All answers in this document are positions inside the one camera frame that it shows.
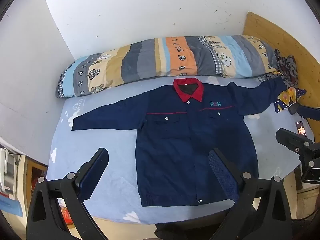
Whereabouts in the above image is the white appliance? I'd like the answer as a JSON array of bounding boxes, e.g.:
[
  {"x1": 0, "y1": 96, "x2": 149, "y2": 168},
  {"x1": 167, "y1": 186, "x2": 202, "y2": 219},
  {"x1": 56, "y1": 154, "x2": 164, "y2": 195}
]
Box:
[{"x1": 0, "y1": 148, "x2": 18, "y2": 194}]

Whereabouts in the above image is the navy blue work jacket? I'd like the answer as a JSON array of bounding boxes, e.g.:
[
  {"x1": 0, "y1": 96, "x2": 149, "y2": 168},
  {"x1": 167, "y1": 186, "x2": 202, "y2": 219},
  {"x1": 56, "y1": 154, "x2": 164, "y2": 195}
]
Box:
[{"x1": 71, "y1": 77, "x2": 288, "y2": 207}]

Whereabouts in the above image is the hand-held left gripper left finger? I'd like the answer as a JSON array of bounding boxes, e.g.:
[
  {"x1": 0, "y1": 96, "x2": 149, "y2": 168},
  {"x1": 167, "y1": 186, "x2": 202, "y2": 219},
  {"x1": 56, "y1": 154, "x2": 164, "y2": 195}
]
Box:
[{"x1": 26, "y1": 148, "x2": 109, "y2": 240}]

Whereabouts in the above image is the wooden headboard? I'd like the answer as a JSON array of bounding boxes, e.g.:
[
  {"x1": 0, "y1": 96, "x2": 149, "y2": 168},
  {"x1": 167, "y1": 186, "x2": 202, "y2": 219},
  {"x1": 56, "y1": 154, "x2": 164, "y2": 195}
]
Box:
[{"x1": 243, "y1": 11, "x2": 320, "y2": 143}]

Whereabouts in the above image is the striped patchwork rolled quilt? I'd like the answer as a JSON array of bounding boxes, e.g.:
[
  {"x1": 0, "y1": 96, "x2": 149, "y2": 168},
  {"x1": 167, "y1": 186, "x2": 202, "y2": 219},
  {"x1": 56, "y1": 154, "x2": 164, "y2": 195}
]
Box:
[{"x1": 55, "y1": 35, "x2": 278, "y2": 98}]

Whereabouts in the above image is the dark leaf-print cloth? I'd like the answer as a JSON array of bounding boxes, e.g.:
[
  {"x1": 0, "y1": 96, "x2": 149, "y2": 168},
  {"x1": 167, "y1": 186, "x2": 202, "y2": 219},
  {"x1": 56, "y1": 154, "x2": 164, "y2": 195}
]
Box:
[{"x1": 274, "y1": 49, "x2": 299, "y2": 88}]

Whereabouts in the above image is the wooden bed frame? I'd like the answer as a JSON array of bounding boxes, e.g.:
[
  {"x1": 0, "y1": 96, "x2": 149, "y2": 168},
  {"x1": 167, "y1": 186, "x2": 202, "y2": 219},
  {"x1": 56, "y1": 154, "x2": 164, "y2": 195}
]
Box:
[{"x1": 284, "y1": 165, "x2": 320, "y2": 220}]

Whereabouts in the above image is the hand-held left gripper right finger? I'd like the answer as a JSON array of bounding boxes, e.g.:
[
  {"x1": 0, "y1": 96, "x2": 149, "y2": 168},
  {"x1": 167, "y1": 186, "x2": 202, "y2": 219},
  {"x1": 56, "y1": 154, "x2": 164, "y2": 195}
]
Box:
[{"x1": 208, "y1": 148, "x2": 293, "y2": 240}]

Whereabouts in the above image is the wooden cabinet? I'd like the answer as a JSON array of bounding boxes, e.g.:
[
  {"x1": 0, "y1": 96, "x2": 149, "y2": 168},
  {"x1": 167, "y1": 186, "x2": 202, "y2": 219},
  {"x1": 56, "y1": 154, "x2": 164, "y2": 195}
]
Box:
[{"x1": 24, "y1": 155, "x2": 48, "y2": 205}]

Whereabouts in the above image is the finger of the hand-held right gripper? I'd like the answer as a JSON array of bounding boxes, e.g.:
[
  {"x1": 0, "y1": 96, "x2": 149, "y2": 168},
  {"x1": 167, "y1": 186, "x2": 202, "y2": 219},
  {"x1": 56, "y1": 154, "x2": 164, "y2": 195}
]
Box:
[
  {"x1": 275, "y1": 128, "x2": 320, "y2": 155},
  {"x1": 289, "y1": 104, "x2": 320, "y2": 121}
]

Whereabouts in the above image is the light blue cloud-print bed sheet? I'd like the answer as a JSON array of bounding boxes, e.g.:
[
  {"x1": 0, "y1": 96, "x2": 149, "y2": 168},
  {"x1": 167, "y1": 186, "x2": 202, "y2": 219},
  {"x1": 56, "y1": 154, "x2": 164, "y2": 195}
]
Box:
[{"x1": 46, "y1": 74, "x2": 314, "y2": 224}]

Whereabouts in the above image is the blue flat item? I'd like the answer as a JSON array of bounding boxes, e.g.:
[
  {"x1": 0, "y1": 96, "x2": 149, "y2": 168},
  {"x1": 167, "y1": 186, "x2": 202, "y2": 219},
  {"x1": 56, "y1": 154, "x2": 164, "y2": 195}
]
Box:
[{"x1": 0, "y1": 195, "x2": 23, "y2": 217}]

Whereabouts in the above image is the yellow blue star-print cloth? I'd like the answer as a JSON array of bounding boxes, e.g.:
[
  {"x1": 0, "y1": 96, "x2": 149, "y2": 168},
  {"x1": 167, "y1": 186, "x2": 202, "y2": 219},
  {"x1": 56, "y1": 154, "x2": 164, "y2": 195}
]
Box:
[{"x1": 274, "y1": 87, "x2": 307, "y2": 113}]

